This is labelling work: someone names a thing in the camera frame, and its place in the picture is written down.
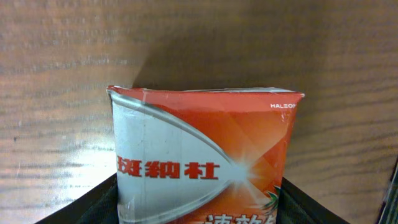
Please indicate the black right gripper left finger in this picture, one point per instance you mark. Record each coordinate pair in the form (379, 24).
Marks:
(98, 206)

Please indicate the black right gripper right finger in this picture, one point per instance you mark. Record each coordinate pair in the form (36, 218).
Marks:
(296, 207)

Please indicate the red medicine box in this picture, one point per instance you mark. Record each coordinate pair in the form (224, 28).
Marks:
(201, 156)

